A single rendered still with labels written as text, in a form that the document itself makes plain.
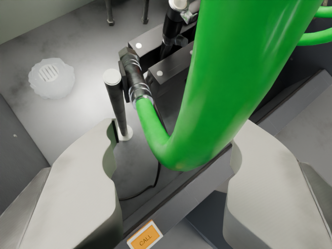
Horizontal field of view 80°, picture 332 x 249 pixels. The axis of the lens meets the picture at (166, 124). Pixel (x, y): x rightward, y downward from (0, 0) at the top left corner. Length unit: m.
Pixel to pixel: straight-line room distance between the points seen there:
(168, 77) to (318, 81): 0.35
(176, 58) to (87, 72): 0.24
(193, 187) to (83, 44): 0.43
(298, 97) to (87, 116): 0.48
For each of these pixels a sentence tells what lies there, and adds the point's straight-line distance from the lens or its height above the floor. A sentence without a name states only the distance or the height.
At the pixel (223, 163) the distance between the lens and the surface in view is 0.40.
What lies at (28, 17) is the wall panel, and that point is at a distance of 0.61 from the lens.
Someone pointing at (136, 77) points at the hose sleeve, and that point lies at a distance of 0.19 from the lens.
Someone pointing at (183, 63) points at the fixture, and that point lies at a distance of 0.39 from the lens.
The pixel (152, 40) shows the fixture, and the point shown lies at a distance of 0.40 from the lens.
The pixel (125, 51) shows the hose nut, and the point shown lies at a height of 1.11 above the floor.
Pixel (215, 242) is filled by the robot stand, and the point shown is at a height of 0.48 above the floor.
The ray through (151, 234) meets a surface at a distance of 0.36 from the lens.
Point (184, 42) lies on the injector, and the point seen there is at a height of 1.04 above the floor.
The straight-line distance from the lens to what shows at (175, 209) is 0.37.
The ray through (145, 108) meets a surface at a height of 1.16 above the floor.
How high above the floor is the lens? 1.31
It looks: 75 degrees down
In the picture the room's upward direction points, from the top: 39 degrees clockwise
